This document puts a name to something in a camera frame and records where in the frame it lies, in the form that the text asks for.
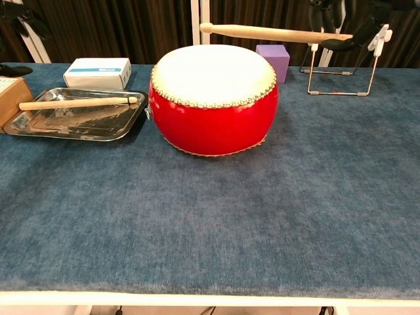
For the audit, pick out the black pleated curtain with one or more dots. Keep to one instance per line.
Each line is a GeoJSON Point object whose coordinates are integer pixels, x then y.
{"type": "Point", "coordinates": [98, 26]}

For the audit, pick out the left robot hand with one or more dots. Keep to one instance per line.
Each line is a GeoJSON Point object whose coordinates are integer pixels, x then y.
{"type": "Point", "coordinates": [33, 24]}

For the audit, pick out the wooden drumstick with black band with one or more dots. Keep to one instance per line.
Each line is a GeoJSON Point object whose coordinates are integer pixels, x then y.
{"type": "Point", "coordinates": [65, 103]}

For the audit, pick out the blue table cloth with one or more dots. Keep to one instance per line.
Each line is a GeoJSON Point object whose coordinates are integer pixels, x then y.
{"type": "Point", "coordinates": [210, 213]}

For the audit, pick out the red drum with white skin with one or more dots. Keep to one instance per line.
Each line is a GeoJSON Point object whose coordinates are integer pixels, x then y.
{"type": "Point", "coordinates": [213, 124]}

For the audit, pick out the small brown cardboard box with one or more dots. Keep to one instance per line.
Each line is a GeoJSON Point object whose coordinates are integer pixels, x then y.
{"type": "Point", "coordinates": [13, 98]}

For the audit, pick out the aluminium partition post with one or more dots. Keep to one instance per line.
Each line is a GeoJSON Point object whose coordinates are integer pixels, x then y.
{"type": "Point", "coordinates": [36, 49]}
{"type": "Point", "coordinates": [197, 13]}
{"type": "Point", "coordinates": [326, 55]}

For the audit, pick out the plain wooden drumstick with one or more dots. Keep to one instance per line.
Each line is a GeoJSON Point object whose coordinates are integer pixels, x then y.
{"type": "Point", "coordinates": [262, 32]}

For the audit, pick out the purple foam cube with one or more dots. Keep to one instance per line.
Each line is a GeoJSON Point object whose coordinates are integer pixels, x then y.
{"type": "Point", "coordinates": [274, 60]}

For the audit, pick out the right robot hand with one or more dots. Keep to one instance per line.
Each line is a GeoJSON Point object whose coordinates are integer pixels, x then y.
{"type": "Point", "coordinates": [328, 16]}

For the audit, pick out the white box with blue stripe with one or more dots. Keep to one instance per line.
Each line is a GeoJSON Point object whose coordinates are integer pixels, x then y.
{"type": "Point", "coordinates": [95, 77]}

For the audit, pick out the shiny metal tray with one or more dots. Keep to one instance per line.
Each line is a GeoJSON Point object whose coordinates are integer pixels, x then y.
{"type": "Point", "coordinates": [82, 124]}

